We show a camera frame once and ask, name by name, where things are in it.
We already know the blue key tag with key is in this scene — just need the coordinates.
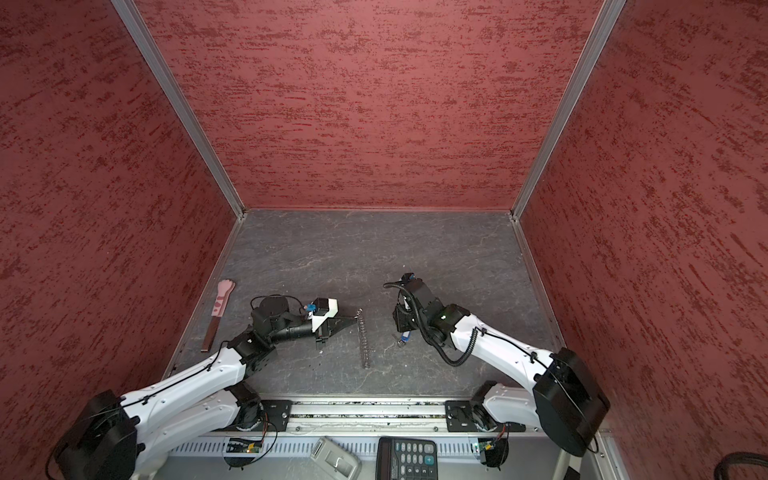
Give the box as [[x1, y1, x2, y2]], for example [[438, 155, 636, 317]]
[[395, 330, 412, 348]]

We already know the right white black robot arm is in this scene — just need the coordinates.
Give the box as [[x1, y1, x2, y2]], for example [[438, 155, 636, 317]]
[[383, 273, 610, 457]]

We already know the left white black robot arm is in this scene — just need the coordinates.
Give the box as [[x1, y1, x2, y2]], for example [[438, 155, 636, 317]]
[[46, 294, 362, 479]]

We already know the pink paw back scratcher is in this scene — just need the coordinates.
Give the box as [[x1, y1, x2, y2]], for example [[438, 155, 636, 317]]
[[200, 279, 236, 353]]

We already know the grey plastic device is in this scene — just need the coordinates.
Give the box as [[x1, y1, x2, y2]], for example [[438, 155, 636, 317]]
[[310, 437, 362, 480]]

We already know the black desk calculator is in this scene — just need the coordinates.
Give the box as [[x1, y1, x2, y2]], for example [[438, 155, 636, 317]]
[[375, 436, 438, 480]]

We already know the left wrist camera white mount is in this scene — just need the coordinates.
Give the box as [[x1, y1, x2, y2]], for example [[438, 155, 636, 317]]
[[305, 297, 339, 333]]

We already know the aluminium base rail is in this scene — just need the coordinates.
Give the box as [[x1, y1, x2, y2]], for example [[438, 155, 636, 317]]
[[263, 387, 545, 435]]

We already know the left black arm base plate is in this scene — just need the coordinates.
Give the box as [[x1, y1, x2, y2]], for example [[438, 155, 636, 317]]
[[231, 400, 293, 432]]

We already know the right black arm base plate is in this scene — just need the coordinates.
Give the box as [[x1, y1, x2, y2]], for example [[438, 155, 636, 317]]
[[444, 400, 526, 433]]

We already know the black cable loop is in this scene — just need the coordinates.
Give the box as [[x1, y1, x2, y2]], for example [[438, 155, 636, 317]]
[[713, 451, 768, 480]]

